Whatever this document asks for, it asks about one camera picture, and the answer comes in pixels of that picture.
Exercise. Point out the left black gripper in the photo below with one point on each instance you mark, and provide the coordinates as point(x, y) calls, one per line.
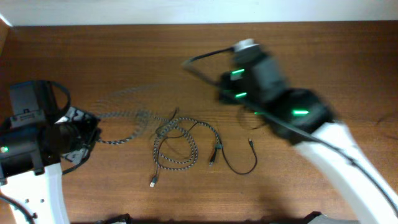
point(84, 134)

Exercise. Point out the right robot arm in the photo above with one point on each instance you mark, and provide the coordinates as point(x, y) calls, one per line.
point(302, 118)

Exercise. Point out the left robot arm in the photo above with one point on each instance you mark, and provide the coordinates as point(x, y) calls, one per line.
point(44, 139)

